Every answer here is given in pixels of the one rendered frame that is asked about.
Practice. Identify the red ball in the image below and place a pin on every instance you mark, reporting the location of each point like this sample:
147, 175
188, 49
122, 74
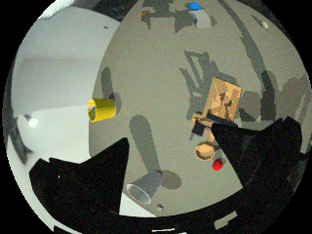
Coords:
217, 165

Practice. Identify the grey ball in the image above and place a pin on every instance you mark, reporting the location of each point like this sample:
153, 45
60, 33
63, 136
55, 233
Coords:
263, 24

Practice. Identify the blue ellipsoid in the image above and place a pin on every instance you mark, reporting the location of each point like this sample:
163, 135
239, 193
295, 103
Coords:
194, 6

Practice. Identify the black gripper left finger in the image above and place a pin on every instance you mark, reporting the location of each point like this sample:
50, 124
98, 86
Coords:
102, 175

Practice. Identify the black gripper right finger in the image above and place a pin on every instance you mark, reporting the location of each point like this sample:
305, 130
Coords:
244, 148

